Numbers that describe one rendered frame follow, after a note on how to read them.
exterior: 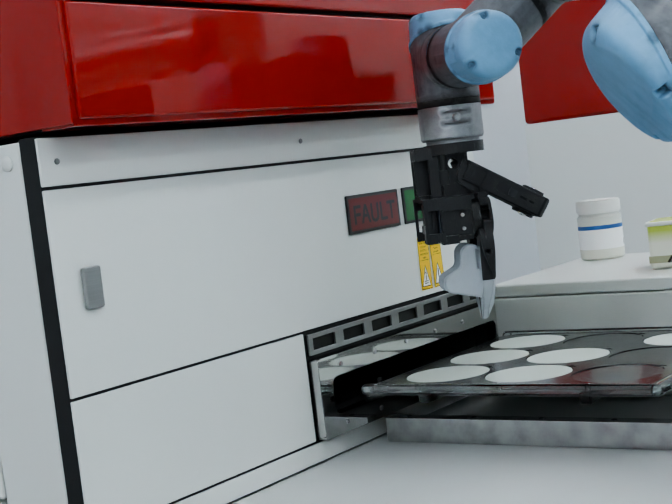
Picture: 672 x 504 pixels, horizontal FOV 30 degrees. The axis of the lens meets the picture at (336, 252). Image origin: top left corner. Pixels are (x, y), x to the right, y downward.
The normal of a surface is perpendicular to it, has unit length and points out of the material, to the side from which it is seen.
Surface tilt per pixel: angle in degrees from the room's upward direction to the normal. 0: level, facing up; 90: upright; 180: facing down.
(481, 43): 90
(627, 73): 125
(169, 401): 90
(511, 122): 90
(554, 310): 90
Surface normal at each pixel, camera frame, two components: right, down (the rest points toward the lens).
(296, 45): 0.81, -0.06
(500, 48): 0.25, 0.04
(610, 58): -0.76, 0.65
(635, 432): -0.57, 0.12
